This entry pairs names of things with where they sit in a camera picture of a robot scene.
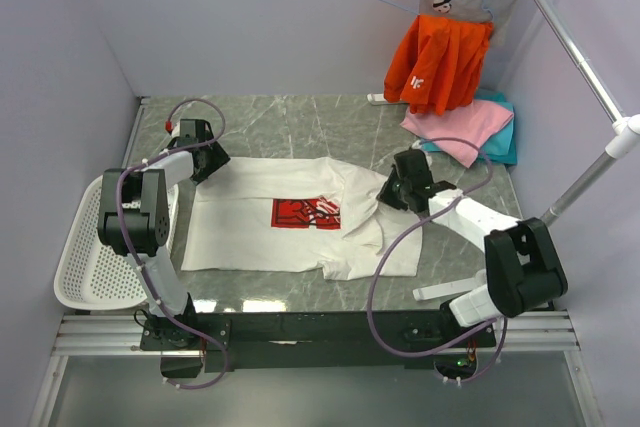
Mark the white t-shirt with red print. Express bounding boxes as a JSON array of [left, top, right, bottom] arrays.
[[182, 157, 422, 281]]

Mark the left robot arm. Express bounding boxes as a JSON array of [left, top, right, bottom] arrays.
[[97, 119, 230, 349]]

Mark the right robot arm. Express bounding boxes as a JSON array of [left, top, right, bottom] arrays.
[[378, 149, 568, 346]]

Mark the pink folded t-shirt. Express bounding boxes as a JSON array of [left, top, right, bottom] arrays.
[[400, 99, 518, 168]]

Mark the teal folded t-shirt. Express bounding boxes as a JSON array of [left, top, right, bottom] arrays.
[[413, 89, 517, 165]]

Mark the orange t-shirt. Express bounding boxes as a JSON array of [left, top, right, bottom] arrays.
[[383, 14, 494, 116]]

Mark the white perforated laundry basket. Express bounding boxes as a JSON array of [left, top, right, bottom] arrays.
[[53, 179, 180, 312]]

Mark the black base beam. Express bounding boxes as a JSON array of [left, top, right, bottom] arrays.
[[140, 310, 497, 378]]

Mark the metal clothes rack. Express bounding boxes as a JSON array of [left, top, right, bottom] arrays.
[[366, 0, 640, 304]]

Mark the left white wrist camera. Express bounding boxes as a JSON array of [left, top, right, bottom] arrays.
[[164, 121, 181, 138]]

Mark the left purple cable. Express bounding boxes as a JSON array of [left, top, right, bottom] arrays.
[[114, 98, 234, 392]]

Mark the purple cable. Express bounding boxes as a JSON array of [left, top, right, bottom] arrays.
[[114, 98, 234, 392], [366, 136, 509, 384]]

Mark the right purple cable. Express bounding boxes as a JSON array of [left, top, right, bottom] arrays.
[[366, 136, 509, 384]]

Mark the aluminium frame rail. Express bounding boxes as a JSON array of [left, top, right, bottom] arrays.
[[29, 309, 604, 426]]

